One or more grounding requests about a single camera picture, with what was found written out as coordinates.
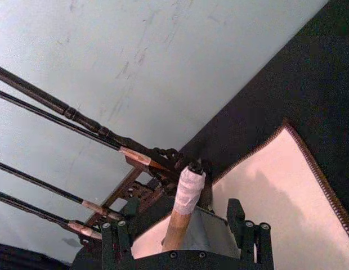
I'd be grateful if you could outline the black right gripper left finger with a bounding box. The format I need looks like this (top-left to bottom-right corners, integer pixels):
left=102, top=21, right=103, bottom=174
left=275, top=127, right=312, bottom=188
left=100, top=196, right=142, bottom=270

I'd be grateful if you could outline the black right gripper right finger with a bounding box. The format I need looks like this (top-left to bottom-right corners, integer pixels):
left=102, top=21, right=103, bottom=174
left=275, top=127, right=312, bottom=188
left=227, top=198, right=274, bottom=266

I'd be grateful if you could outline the wooden brush with white wrap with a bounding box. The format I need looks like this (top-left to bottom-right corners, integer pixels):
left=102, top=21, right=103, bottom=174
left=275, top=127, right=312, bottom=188
left=160, top=159, right=208, bottom=251

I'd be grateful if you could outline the thin dark brush copper ferrule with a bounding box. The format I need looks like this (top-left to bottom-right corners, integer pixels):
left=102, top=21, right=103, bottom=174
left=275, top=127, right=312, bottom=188
left=0, top=87, right=175, bottom=177
left=0, top=159, right=125, bottom=222
left=0, top=188, right=104, bottom=241

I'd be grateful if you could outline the grey flat sheet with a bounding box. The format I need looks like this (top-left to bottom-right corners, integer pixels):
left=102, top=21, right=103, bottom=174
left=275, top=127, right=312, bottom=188
left=183, top=207, right=240, bottom=258

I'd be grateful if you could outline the white felt mat brown stitching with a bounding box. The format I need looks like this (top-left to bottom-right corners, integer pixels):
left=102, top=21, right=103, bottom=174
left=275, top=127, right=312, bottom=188
left=131, top=117, right=349, bottom=260

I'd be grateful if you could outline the dark wooden brush rack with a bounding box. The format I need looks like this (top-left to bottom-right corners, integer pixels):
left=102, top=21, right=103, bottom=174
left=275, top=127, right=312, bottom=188
left=0, top=63, right=187, bottom=254

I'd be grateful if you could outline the black table cloth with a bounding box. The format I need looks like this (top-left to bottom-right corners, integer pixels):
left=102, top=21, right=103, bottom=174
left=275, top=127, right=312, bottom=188
left=178, top=0, right=349, bottom=217

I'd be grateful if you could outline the plain pale wall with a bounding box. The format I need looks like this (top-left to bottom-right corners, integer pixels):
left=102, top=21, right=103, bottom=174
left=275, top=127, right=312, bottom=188
left=0, top=0, right=332, bottom=264

